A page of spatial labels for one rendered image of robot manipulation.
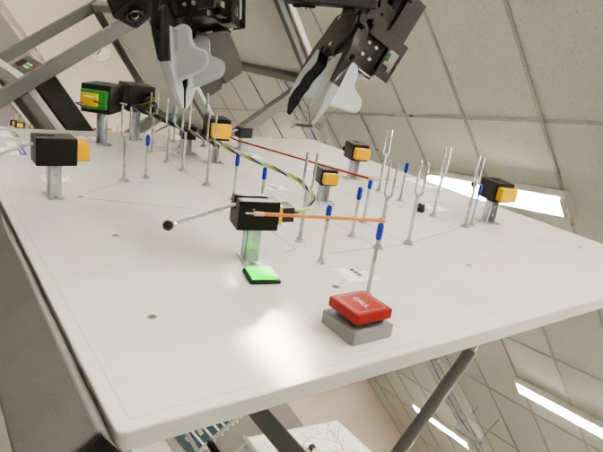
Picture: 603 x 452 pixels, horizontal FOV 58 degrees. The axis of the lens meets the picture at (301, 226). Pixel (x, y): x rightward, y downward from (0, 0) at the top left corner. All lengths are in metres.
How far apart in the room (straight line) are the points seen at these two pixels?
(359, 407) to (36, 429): 11.34
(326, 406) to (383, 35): 10.68
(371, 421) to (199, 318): 11.57
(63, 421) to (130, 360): 0.08
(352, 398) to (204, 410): 11.08
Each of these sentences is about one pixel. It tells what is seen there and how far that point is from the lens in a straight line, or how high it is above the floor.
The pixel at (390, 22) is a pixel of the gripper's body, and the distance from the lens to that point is 0.75.
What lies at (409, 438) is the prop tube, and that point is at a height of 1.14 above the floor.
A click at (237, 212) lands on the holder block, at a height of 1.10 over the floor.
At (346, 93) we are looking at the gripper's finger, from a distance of 0.70.
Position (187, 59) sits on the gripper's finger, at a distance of 0.66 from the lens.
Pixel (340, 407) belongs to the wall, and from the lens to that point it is 11.46.
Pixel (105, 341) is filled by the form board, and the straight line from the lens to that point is 0.56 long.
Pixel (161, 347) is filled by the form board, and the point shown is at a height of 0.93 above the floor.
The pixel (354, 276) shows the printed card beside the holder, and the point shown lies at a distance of 0.76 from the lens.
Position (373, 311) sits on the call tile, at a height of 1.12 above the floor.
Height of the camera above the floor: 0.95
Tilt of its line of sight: 17 degrees up
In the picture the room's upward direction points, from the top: 51 degrees clockwise
